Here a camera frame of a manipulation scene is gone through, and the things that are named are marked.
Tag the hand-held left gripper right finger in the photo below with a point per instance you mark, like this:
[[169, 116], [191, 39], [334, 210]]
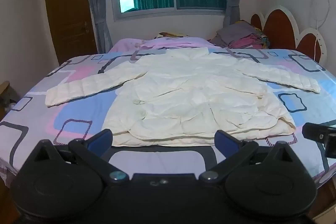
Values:
[[225, 138]]

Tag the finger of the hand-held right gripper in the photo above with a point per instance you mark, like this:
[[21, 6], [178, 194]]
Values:
[[316, 132]]

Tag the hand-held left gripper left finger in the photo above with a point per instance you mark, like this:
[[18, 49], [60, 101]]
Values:
[[101, 138]]

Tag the white puffer jacket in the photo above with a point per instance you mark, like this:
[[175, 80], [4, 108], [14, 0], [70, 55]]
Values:
[[183, 98]]

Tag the pile of folded clothes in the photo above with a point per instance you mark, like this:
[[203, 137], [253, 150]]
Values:
[[239, 35]]

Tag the patterned bed sheet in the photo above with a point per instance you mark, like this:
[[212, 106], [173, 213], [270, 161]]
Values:
[[39, 113]]

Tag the wooden furniture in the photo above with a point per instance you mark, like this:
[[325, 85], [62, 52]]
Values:
[[6, 98]]

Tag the brown and white headboard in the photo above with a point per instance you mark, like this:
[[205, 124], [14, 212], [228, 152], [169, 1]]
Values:
[[279, 29]]

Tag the pink floral blanket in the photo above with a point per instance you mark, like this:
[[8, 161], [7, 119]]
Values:
[[157, 43]]

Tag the yellow printed cloth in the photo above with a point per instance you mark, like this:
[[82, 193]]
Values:
[[170, 35]]

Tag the brown wooden door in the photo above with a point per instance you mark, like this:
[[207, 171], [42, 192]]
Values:
[[71, 11]]

